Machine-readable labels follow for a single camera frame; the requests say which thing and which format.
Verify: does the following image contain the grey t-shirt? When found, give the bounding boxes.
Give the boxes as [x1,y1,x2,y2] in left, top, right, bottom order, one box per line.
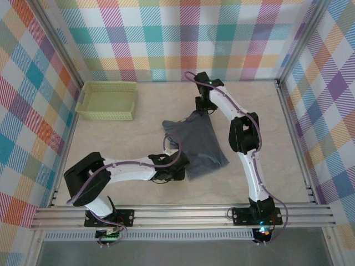
[161,110,230,183]

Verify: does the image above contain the light green plastic basket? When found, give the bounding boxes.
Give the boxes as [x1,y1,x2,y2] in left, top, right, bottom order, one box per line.
[74,80,139,122]

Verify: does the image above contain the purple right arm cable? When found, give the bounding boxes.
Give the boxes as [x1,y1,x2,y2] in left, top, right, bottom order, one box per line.
[184,71,291,247]

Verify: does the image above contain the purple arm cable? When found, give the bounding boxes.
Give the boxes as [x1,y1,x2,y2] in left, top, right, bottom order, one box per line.
[65,134,184,249]
[184,71,291,247]

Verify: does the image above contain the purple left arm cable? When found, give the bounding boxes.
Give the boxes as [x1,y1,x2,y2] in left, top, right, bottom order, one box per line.
[65,134,184,249]

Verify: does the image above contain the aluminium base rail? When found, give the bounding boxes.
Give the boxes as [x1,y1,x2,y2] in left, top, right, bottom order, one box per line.
[29,204,337,231]

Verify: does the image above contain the grey slotted cable duct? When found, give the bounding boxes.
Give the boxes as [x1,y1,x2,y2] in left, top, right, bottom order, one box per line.
[43,231,256,242]

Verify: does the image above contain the aluminium side rail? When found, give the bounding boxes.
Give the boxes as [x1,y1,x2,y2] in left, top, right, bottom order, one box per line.
[48,81,85,208]
[276,79,320,206]

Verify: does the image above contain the aluminium frame post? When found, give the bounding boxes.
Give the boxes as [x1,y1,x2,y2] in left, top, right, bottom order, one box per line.
[32,0,85,84]
[277,0,332,83]

